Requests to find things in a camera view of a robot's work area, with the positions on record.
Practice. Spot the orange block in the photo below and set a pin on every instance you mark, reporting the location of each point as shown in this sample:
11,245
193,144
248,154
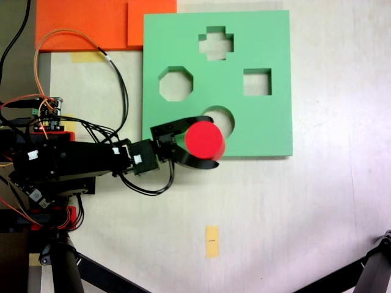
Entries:
82,21

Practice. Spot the small yellow tape piece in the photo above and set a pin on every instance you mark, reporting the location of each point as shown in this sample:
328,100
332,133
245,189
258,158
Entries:
33,259

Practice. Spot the small circuit board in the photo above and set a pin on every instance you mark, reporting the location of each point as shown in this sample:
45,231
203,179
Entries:
49,114

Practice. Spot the yellow tape square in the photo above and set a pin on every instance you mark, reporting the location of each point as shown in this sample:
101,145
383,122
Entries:
68,126

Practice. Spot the black USB plug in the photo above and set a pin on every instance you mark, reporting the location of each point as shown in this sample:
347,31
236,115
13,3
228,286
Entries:
21,104

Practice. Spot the thin black tripod brace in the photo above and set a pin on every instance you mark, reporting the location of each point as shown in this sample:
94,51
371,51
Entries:
110,277
330,279

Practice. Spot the red cylinder block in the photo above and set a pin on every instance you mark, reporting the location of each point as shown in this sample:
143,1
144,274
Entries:
203,140

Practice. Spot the thick black tripod leg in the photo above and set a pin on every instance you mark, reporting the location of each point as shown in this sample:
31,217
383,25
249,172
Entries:
65,268
377,268

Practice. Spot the wide yellow tape strip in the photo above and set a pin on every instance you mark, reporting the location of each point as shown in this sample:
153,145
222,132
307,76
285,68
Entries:
88,57

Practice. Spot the red printed base clamp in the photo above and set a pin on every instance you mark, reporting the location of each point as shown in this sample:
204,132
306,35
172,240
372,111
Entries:
61,134
71,213

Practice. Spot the green shape sorting board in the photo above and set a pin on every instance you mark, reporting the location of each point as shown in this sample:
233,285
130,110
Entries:
262,128

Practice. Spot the narrow yellow tape marker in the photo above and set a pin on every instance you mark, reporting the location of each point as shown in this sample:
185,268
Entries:
212,244

